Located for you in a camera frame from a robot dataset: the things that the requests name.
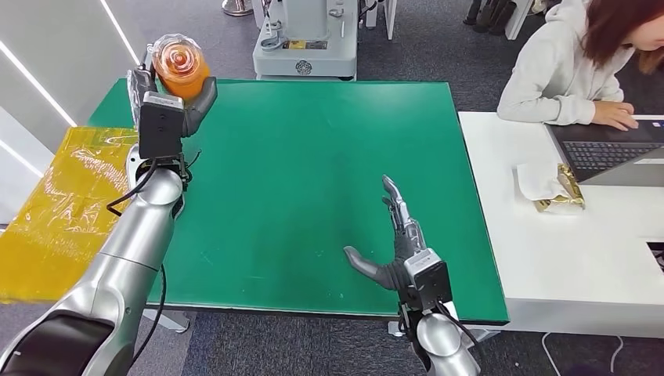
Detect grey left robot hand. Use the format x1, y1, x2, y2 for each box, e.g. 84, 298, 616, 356
127, 52, 219, 139

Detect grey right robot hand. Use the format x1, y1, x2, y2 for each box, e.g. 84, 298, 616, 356
343, 175, 431, 291

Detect orange detergent bottle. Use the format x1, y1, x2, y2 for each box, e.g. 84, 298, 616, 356
151, 33, 211, 102

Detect chrome stand base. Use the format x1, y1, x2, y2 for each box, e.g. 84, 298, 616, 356
222, 0, 255, 18

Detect grey machine base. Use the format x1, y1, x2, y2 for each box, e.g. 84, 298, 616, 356
253, 0, 359, 82

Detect white table foot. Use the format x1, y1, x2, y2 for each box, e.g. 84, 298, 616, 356
388, 321, 502, 344
143, 309, 190, 333

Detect white paper napkin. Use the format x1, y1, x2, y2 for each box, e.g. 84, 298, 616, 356
514, 162, 571, 204

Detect gold foil wrapper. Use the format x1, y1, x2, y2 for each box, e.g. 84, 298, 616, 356
534, 164, 587, 215

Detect yellow taped cardboard box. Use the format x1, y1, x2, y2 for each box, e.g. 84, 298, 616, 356
0, 127, 141, 305

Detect white furniture panel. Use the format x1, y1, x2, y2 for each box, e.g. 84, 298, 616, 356
364, 0, 399, 42
503, 0, 536, 42

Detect grey laptop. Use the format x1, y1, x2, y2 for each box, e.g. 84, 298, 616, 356
545, 116, 664, 189

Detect person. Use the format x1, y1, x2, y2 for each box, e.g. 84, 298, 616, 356
496, 0, 664, 131

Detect black objects on floor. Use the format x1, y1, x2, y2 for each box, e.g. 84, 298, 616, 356
463, 0, 517, 38

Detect person's hand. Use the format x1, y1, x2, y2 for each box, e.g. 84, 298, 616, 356
593, 101, 643, 132

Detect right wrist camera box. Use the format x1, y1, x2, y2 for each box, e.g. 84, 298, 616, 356
398, 248, 453, 313

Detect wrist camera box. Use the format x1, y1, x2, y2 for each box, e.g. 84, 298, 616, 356
398, 248, 453, 313
138, 91, 186, 161

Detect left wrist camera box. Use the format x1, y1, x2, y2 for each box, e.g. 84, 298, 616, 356
138, 91, 186, 161

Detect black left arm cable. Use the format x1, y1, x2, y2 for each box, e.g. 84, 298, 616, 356
106, 157, 168, 370

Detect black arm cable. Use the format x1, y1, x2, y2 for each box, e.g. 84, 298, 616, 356
435, 301, 486, 364
106, 157, 168, 370

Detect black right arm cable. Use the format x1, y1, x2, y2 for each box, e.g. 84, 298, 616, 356
435, 301, 486, 364

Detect white floor cable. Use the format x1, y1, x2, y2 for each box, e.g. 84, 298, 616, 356
542, 333, 626, 376

